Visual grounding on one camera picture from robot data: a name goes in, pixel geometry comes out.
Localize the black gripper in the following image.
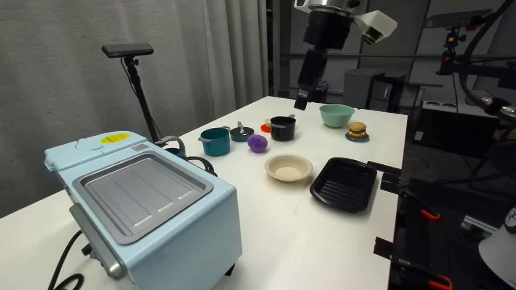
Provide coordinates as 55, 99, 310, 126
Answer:
294, 10, 355, 113

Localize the purple eggplant plush toy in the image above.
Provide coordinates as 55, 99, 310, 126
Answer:
247, 134, 270, 155

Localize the black toy pot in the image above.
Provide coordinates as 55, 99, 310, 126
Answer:
270, 115, 299, 144

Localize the toy burger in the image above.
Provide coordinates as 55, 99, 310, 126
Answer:
347, 121, 370, 139

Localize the beige plate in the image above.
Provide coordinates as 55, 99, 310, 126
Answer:
264, 154, 315, 184

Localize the teal toy pot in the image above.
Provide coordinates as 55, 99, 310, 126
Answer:
197, 126, 233, 158

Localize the mint green bowl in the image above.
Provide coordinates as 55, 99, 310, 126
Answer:
318, 104, 357, 129

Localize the grey equipment box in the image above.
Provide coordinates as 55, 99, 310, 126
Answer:
343, 68, 410, 113

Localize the small blue saucer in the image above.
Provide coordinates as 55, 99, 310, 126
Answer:
344, 131, 372, 144

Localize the teal pot lid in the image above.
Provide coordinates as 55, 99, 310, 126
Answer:
230, 121, 257, 144

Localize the black grill tray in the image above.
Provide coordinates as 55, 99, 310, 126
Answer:
309, 157, 380, 213

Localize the black equipment box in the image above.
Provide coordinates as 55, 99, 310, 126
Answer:
415, 99, 504, 158

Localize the light blue toaster oven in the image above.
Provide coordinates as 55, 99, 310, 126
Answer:
44, 129, 244, 290

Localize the grey curtain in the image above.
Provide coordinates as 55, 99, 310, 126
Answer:
0, 0, 272, 220

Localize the white round object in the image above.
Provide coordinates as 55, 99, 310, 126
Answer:
478, 224, 516, 290

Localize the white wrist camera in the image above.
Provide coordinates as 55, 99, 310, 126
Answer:
354, 9, 401, 47

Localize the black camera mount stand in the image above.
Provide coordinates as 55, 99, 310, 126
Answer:
436, 25, 472, 78

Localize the black coiled cable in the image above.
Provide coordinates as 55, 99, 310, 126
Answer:
155, 136, 220, 178

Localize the black camera tripod stand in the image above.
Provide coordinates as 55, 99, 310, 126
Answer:
123, 55, 164, 146

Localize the orange handled table clamp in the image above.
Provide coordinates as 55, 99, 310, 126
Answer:
394, 257, 455, 290
399, 189, 444, 224

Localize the black bar camera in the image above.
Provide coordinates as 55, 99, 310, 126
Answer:
101, 42, 155, 60

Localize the black oven power cable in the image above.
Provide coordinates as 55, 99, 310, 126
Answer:
47, 231, 88, 290

